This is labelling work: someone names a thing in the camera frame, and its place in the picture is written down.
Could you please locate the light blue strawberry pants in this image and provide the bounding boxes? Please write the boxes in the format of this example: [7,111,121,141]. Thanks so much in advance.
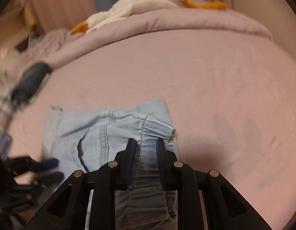
[42,100,178,229]

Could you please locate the folded light blue garment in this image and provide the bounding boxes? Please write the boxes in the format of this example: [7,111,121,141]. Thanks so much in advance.
[0,131,12,161]

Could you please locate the plaid blue white pillow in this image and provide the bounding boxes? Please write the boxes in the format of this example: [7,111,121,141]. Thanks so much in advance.
[0,95,16,128]

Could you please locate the folded dark blue jeans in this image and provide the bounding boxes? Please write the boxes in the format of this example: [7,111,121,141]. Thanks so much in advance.
[10,62,52,105]

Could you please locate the folded pale green garment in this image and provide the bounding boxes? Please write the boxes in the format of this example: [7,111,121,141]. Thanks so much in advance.
[30,74,51,102]

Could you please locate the pink bed sheet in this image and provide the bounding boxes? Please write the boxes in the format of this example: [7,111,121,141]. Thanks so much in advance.
[9,30,296,229]

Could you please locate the beige pillow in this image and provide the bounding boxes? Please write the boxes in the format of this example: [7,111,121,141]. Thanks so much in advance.
[0,47,23,92]

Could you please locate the mauve quilted comforter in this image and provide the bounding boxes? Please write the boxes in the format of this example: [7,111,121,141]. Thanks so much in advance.
[10,8,272,76]

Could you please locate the dark clothes pile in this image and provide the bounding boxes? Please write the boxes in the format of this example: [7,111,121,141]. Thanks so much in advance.
[15,35,39,53]

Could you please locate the yellow hanging cloth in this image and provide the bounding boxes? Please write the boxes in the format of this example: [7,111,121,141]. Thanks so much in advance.
[22,3,38,32]

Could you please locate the pink curtain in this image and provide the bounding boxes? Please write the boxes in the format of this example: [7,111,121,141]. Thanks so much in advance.
[22,0,235,33]

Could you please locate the white goose plush toy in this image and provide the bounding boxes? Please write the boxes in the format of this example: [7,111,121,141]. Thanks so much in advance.
[71,0,228,35]

